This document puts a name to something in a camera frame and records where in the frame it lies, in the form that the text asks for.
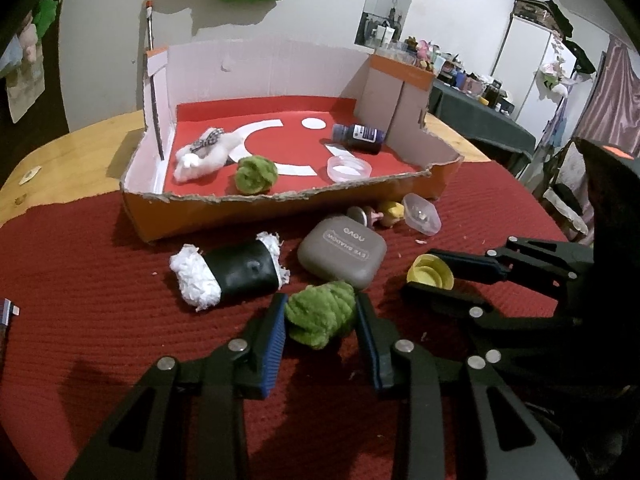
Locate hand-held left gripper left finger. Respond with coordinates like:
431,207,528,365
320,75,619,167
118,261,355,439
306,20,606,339
65,292,290,480

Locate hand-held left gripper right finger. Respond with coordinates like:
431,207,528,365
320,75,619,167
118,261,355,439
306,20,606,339
354,292,583,480

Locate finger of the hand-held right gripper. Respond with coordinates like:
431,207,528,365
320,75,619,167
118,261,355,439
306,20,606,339
427,235,596,286
401,281,596,361

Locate yellow plastic cap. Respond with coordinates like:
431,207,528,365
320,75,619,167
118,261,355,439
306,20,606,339
406,254,456,290

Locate green plush ball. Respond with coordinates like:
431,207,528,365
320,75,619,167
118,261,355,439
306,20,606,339
235,155,278,195
284,280,358,351

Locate clear small plastic box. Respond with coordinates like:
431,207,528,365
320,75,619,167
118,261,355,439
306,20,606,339
401,192,442,234

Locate black and white plush roll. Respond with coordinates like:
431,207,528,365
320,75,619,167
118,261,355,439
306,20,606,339
169,231,291,314

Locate grey eyeshadow case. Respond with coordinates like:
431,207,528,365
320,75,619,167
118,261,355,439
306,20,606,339
297,214,388,291

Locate small pink toy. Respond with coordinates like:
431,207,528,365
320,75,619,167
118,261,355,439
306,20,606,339
346,206,385,228

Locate clear round plastic tub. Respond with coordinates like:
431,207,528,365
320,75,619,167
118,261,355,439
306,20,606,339
326,154,372,183

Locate dark blue bottle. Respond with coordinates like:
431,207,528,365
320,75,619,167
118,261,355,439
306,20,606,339
332,122,387,155

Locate white plush toy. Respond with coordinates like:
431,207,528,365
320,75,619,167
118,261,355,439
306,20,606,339
537,57,571,98
173,128,241,182

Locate orange cardboard box red inside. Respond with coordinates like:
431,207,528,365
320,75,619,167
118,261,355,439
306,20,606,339
120,35,465,247

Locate pink curtain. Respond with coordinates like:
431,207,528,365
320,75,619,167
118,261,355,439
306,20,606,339
575,37,640,146

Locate table with dark cloth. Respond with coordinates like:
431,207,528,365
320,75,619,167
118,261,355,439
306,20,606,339
430,80,538,171

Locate hanging white plush toy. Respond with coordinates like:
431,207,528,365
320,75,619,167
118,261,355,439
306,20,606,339
537,57,571,98

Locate white wardrobe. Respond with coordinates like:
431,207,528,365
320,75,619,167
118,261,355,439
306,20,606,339
492,12,583,121

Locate red woven mat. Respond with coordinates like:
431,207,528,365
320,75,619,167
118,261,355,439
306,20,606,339
0,160,596,480

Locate row of cosmetic bottles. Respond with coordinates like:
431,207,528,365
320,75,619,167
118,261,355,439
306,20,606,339
372,35,516,113

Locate black bag on wardrobe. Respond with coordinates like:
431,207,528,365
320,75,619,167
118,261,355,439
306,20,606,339
512,0,598,73

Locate grey plug adapter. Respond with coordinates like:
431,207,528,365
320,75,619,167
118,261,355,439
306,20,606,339
0,297,23,331

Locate dark brown door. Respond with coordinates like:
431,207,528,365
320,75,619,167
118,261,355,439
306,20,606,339
0,0,71,136

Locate broom stick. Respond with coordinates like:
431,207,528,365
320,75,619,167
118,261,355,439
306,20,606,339
141,0,160,56

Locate beige paper bag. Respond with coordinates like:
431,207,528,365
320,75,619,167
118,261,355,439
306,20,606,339
5,60,47,123

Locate hanging clear plastic bag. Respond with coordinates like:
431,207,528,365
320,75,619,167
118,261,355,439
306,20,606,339
0,45,23,78

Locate hanging pink plush toy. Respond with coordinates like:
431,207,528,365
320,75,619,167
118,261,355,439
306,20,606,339
17,22,41,63

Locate hanging green bag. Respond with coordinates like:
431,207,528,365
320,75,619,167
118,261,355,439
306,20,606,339
32,0,60,36

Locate wall mirror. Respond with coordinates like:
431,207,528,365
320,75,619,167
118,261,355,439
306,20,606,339
354,0,423,48

